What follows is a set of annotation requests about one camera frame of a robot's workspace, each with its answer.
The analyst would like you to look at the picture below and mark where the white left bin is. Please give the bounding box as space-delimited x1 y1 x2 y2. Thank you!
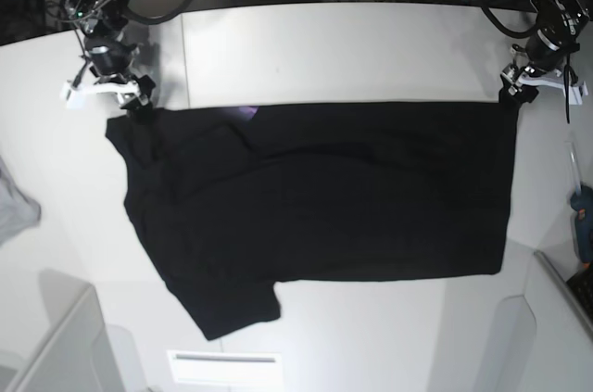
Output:
1 269 146 391

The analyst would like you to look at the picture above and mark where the black keyboard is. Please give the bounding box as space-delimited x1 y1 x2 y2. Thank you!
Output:
567 267 593 319

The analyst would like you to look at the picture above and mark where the black T-shirt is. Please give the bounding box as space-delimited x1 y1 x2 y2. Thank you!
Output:
106 102 519 340

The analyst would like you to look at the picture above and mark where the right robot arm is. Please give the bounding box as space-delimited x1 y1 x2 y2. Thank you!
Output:
54 0 193 121

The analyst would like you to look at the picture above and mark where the blue glue gun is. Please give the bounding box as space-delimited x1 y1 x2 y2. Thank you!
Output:
566 141 592 268

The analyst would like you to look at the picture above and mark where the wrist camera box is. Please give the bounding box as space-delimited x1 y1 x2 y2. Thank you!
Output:
567 82 589 106
59 81 86 109

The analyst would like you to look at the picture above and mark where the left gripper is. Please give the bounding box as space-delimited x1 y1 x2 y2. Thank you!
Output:
498 32 584 109

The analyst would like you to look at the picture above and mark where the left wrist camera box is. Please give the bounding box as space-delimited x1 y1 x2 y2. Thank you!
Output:
567 82 589 106

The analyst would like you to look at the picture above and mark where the grey cloth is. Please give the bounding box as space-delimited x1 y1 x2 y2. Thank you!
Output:
1 161 42 244

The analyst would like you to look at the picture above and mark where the white right bin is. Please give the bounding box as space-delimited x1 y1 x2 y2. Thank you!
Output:
483 251 592 391

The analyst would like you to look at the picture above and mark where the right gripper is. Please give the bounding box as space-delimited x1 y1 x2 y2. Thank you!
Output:
71 37 156 121

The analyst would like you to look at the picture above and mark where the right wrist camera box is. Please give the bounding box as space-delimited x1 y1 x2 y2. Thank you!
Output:
59 81 86 109

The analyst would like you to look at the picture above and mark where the white bin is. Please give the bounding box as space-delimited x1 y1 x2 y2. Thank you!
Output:
1 269 146 391
483 251 592 391

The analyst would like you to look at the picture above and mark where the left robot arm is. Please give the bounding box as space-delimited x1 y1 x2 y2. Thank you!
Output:
478 0 590 113

